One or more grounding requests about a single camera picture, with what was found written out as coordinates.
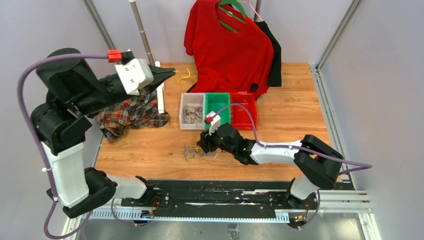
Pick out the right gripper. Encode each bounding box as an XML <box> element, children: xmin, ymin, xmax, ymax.
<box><xmin>197</xmin><ymin>123</ymin><xmax>236</xmax><ymax>156</ymax></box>

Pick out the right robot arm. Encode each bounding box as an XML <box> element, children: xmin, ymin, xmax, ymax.
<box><xmin>197</xmin><ymin>123</ymin><xmax>344</xmax><ymax>209</ymax></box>

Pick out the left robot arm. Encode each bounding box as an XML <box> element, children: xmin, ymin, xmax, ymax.
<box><xmin>30</xmin><ymin>47</ymin><xmax>175</xmax><ymax>218</ymax></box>

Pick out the red plastic bin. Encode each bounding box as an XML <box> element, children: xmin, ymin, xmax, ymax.
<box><xmin>230</xmin><ymin>92</ymin><xmax>257</xmax><ymax>130</ymax></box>

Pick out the plaid flannel shirt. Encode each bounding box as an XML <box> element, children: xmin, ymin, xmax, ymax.
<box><xmin>97</xmin><ymin>89</ymin><xmax>171</xmax><ymax>143</ymax></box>

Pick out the white plastic bin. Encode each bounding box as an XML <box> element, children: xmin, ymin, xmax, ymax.
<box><xmin>179</xmin><ymin>93</ymin><xmax>206</xmax><ymax>131</ymax></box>

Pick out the black garment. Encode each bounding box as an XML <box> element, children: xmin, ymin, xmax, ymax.
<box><xmin>255</xmin><ymin>21</ymin><xmax>282</xmax><ymax>88</ymax></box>

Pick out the red t-shirt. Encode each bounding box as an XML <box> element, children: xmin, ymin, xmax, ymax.
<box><xmin>183</xmin><ymin>0</ymin><xmax>274</xmax><ymax>98</ymax></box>

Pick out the metal rack pole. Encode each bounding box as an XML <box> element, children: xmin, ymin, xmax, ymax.
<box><xmin>253</xmin><ymin>0</ymin><xmax>264</xmax><ymax>22</ymax></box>
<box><xmin>128</xmin><ymin>0</ymin><xmax>155</xmax><ymax>66</ymax></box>

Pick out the green clothes hanger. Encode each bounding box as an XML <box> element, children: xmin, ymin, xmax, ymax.
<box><xmin>215</xmin><ymin>0</ymin><xmax>247</xmax><ymax>34</ymax></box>

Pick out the pink clothes hanger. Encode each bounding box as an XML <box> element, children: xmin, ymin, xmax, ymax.
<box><xmin>239</xmin><ymin>0</ymin><xmax>256</xmax><ymax>21</ymax></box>

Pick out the right metal rack pole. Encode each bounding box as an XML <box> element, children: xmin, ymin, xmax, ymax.
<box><xmin>253</xmin><ymin>0</ymin><xmax>264</xmax><ymax>22</ymax></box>

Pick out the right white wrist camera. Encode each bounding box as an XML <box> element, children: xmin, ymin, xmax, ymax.
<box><xmin>204</xmin><ymin>111</ymin><xmax>221</xmax><ymax>136</ymax></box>

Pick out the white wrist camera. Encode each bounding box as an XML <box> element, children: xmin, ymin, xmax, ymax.
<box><xmin>204</xmin><ymin>111</ymin><xmax>221</xmax><ymax>136</ymax></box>
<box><xmin>107</xmin><ymin>49</ymin><xmax>154</xmax><ymax>96</ymax></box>

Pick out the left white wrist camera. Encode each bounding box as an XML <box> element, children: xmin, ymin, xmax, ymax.
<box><xmin>107</xmin><ymin>49</ymin><xmax>154</xmax><ymax>96</ymax></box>

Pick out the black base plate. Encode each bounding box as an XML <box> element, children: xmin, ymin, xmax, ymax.
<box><xmin>121</xmin><ymin>180</ymin><xmax>318</xmax><ymax>219</ymax></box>

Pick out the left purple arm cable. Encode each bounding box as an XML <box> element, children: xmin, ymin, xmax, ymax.
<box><xmin>16</xmin><ymin>52</ymin><xmax>110</xmax><ymax>240</ymax></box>

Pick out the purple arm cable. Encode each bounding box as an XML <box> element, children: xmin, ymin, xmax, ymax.
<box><xmin>16</xmin><ymin>52</ymin><xmax>110</xmax><ymax>240</ymax></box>
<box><xmin>215</xmin><ymin>103</ymin><xmax>373</xmax><ymax>229</ymax></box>

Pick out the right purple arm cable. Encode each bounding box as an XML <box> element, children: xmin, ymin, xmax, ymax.
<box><xmin>215</xmin><ymin>103</ymin><xmax>373</xmax><ymax>229</ymax></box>

